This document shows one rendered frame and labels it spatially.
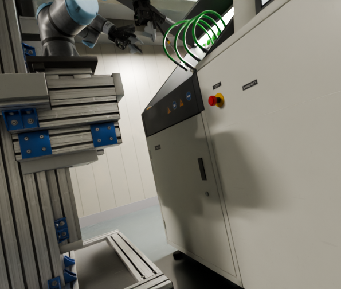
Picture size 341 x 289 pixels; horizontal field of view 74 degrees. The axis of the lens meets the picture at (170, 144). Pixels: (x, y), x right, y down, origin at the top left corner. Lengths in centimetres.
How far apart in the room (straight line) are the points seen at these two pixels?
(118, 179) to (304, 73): 273
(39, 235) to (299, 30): 107
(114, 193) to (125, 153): 54
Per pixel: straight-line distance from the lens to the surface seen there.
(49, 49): 97
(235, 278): 111
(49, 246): 108
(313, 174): 68
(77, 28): 96
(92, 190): 308
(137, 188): 319
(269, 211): 81
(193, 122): 102
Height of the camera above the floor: 64
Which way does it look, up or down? 3 degrees up
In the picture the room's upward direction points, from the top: 12 degrees counter-clockwise
